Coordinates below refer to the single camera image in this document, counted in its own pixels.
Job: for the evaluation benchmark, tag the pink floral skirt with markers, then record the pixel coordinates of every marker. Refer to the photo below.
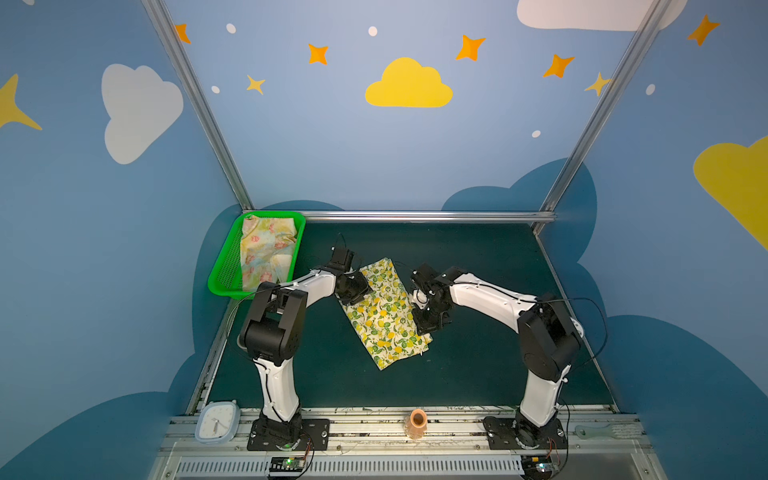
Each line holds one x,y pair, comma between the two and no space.
266,250

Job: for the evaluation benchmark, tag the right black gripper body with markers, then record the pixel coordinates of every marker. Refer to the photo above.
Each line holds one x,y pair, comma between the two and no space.
429,311

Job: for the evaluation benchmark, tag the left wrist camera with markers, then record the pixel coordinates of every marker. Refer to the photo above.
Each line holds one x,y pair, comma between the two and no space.
341,259

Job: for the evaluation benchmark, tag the left side frame rail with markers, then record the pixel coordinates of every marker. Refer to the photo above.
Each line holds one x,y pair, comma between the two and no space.
201,392

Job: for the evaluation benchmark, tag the aluminium frame post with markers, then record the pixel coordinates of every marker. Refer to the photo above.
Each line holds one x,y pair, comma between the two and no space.
161,20
633,56

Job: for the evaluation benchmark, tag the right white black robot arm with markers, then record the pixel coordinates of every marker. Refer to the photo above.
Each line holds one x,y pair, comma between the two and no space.
550,338

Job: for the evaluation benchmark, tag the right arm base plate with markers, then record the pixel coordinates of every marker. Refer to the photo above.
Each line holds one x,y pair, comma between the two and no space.
519,433

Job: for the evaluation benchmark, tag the lemon print skirt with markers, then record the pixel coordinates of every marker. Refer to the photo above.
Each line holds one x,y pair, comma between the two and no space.
383,320

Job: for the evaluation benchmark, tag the controller board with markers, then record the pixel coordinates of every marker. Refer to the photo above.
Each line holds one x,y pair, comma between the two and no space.
537,468
286,467

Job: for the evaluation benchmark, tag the orange ribbed cup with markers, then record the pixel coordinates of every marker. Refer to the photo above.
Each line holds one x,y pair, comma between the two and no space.
416,424

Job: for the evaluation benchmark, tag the right aluminium frame post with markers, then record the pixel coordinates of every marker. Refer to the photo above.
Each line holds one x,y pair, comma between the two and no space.
633,56

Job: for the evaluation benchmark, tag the left controller board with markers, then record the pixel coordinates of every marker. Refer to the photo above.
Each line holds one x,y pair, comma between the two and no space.
286,467

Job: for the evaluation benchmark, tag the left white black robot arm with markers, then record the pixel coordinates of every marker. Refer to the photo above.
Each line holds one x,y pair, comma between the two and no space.
271,336

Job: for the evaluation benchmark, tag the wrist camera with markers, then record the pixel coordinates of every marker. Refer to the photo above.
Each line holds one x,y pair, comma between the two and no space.
424,277
341,259

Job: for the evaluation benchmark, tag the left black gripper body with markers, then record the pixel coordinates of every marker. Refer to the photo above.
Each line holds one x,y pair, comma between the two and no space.
354,288

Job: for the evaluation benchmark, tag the right side frame rail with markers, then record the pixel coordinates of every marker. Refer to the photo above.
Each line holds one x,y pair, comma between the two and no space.
563,244

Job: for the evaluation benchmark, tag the white square clock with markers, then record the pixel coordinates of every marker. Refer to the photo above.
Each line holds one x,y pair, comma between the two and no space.
218,423

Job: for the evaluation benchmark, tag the front aluminium rail bed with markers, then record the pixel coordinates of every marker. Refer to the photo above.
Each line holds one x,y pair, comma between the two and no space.
371,443

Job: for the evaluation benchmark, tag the left aluminium frame post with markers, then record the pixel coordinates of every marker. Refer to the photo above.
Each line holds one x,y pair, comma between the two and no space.
161,20

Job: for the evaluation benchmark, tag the right controller board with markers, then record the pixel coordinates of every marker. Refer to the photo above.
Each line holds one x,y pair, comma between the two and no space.
537,468

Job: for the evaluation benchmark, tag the green plastic basket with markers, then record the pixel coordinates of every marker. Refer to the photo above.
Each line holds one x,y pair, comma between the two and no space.
225,278

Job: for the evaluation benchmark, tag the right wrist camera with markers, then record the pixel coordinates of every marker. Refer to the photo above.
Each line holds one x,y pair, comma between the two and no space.
424,277

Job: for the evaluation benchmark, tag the rear aluminium frame rail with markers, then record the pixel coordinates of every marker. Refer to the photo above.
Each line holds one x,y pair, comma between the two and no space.
468,217

